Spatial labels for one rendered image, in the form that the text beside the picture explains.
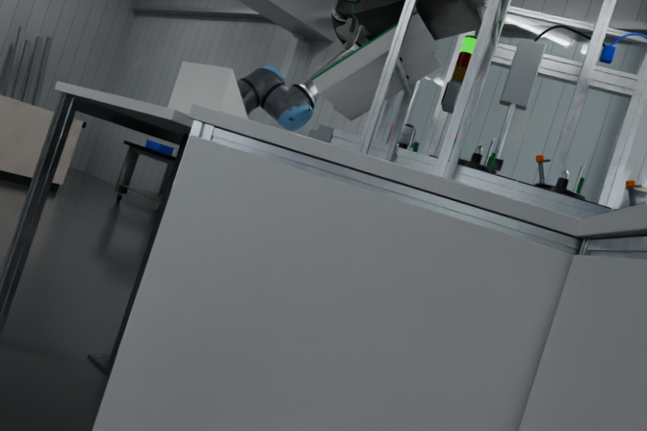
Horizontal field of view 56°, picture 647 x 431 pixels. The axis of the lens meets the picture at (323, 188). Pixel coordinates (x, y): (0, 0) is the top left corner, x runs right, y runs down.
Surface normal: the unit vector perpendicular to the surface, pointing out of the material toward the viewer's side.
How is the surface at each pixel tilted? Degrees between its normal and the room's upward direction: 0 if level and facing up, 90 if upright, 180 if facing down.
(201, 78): 90
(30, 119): 90
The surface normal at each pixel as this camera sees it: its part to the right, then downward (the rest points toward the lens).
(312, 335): -0.24, -0.10
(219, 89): -0.62, -0.22
